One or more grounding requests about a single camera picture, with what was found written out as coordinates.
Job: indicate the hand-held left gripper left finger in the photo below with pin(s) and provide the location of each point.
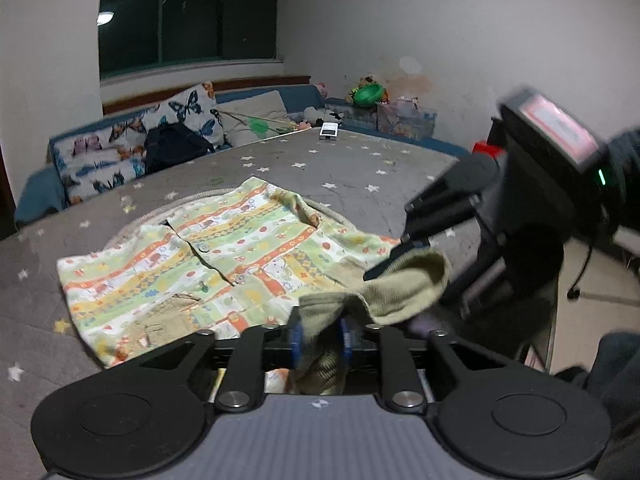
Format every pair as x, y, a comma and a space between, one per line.
295, 342

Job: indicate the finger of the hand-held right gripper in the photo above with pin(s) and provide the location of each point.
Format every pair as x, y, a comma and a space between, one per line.
445, 195
395, 257

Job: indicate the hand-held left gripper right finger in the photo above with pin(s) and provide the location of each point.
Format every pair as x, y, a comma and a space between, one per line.
345, 341

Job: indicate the colourful printed child's shirt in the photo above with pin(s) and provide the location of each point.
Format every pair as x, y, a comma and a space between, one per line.
220, 265

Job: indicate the red box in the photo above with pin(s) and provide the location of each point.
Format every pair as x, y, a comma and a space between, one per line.
484, 148

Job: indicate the clear plastic storage box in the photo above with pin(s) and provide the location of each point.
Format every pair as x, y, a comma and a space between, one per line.
406, 119

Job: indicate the grey star-print bed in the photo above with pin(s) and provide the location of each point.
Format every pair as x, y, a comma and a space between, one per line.
350, 170

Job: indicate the green toy bowl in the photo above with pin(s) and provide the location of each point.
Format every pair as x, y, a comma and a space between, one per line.
369, 94

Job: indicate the white flat box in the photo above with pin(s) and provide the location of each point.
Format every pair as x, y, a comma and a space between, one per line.
328, 131

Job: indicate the black and white plush toy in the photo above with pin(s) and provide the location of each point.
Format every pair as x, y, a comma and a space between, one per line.
316, 117

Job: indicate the pink plush toy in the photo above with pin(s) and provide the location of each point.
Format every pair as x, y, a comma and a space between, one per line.
321, 88

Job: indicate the green fly swatter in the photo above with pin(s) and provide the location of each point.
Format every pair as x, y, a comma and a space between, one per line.
260, 125

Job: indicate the beige pillow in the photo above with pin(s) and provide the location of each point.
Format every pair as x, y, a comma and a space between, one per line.
260, 112

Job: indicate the person's leg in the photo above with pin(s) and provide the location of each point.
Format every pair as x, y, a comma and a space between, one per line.
615, 390

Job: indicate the black backpack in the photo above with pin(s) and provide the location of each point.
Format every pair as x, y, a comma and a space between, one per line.
175, 147

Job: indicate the butterfly print pillow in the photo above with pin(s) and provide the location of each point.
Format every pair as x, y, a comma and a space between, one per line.
125, 150

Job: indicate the blue padded bed surround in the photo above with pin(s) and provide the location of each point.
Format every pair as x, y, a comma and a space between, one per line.
40, 195

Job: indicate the dark window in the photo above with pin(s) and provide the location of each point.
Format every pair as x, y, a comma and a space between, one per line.
190, 25

